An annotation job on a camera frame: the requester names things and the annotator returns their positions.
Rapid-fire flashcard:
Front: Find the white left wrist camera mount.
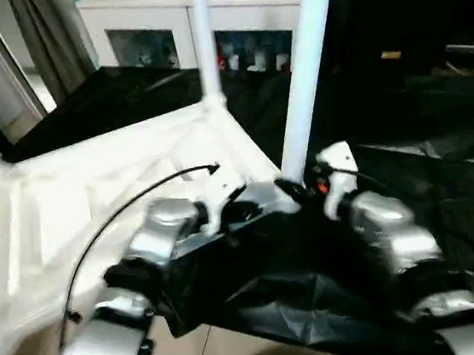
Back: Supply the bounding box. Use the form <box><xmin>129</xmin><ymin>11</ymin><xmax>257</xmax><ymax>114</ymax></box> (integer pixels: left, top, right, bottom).
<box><xmin>191</xmin><ymin>163</ymin><xmax>254</xmax><ymax>238</ymax></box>

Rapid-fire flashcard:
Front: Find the grey curtain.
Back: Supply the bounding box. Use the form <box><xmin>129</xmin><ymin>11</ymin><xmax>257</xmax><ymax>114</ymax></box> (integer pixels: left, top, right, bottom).
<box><xmin>9</xmin><ymin>0</ymin><xmax>103</xmax><ymax>106</ymax></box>

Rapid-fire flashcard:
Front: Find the white glass-door cabinet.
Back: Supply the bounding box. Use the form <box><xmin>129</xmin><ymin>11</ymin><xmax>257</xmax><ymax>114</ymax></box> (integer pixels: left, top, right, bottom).
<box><xmin>75</xmin><ymin>0</ymin><xmax>312</xmax><ymax>96</ymax></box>

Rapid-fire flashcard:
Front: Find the white plastic table top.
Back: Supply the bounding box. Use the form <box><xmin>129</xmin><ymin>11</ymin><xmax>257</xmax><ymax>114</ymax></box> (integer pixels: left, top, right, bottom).
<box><xmin>0</xmin><ymin>88</ymin><xmax>318</xmax><ymax>355</ymax></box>

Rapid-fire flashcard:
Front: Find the black table mat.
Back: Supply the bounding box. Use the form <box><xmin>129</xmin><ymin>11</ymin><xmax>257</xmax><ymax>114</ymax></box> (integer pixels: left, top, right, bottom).
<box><xmin>0</xmin><ymin>24</ymin><xmax>474</xmax><ymax>355</ymax></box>

